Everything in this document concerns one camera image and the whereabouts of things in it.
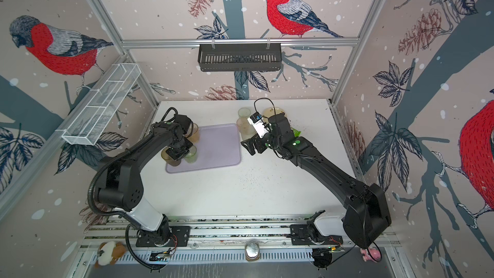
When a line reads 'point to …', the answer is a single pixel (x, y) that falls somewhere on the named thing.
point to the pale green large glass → (246, 129)
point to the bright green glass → (191, 157)
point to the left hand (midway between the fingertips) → (186, 153)
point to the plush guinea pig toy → (109, 253)
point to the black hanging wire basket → (240, 57)
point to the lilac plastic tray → (219, 146)
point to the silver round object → (252, 251)
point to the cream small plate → (270, 111)
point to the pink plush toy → (366, 256)
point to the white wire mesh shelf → (91, 121)
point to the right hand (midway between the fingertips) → (249, 138)
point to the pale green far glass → (244, 112)
